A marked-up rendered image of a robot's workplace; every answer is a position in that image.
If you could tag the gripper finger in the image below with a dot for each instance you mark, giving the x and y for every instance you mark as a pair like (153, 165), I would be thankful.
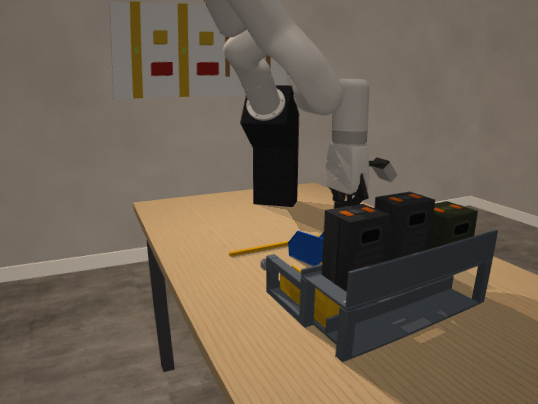
(338, 198)
(360, 195)

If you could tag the blue bin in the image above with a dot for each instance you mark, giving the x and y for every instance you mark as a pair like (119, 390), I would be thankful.
(306, 248)

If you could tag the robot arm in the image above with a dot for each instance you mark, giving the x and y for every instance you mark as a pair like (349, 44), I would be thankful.
(271, 27)

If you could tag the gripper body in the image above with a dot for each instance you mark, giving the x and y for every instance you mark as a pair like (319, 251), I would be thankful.
(344, 165)

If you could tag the yellow bar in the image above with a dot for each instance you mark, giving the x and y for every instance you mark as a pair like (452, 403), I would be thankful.
(259, 248)

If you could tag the yellow open bin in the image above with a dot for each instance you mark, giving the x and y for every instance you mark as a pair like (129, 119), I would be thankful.
(324, 307)

